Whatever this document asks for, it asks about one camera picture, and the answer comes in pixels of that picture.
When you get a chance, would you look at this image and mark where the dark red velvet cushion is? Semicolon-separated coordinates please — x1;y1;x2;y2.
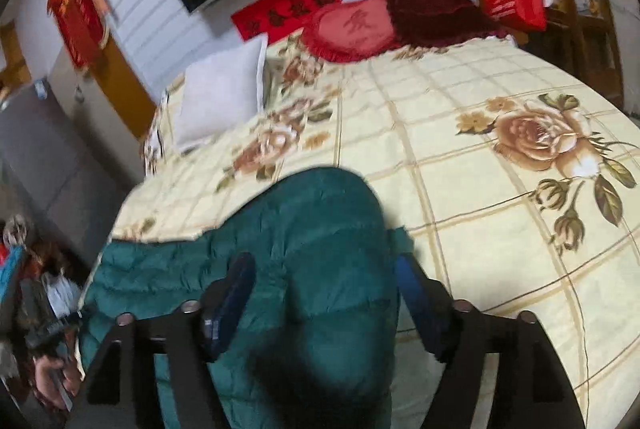
386;0;508;50

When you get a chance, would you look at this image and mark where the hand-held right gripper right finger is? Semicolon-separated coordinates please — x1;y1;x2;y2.
392;254;586;429

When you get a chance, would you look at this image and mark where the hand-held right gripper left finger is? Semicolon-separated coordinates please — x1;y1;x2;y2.
65;251;258;429

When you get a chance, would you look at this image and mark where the red fringed wall hanging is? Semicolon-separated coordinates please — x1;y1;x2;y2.
42;0;111;70

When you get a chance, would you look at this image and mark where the person's left hand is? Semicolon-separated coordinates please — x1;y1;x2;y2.
31;351;84;413

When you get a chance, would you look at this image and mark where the white pillow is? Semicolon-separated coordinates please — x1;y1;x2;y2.
172;34;270;154

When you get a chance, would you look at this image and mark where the floral checked bed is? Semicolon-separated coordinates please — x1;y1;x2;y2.
107;31;640;429

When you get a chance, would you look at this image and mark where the grey wardrobe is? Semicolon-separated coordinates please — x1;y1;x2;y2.
0;79;132;260

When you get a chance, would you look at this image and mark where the wooden shelf rack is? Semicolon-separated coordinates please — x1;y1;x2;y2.
505;0;626;110

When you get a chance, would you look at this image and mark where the pile of colourful clutter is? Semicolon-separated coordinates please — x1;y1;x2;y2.
0;213;87;325

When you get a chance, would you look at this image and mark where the green puffer jacket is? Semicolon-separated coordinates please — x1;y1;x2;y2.
77;166;416;429

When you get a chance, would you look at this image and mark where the red heart cushion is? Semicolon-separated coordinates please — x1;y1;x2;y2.
300;0;401;64

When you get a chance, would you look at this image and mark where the red wall banner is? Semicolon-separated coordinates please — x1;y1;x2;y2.
231;0;343;42

